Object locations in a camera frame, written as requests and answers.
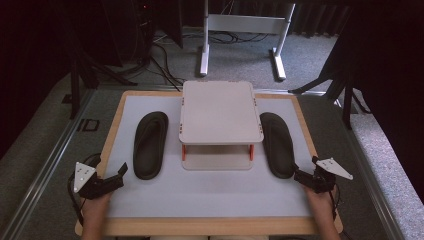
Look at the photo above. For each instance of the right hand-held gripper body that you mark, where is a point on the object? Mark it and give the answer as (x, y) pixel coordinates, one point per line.
(328, 173)

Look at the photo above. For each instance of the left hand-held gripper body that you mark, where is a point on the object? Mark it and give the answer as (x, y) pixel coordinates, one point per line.
(96, 188)

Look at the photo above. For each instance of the black slipper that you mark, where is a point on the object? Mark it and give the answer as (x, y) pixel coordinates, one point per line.
(150, 145)
(277, 145)

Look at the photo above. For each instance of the white two-tier shoe rack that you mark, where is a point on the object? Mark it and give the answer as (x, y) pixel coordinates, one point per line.
(220, 113)

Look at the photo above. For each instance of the person's left hand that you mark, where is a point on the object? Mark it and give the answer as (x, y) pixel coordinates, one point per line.
(95, 206)

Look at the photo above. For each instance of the person's right hand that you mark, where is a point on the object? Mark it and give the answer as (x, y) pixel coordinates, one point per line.
(318, 203)

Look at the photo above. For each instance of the black tripod stand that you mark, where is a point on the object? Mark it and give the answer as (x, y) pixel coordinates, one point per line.
(83, 76)
(346, 96)

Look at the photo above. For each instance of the white table mat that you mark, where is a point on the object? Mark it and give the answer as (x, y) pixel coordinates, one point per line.
(206, 196)

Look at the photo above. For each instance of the dark curtain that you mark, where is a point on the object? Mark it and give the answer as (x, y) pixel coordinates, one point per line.
(30, 66)
(396, 83)

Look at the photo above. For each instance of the black rail bracket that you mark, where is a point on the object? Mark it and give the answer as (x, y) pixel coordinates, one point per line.
(89, 125)

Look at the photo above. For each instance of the white metal desk frame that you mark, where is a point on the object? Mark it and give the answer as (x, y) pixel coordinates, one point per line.
(245, 24)

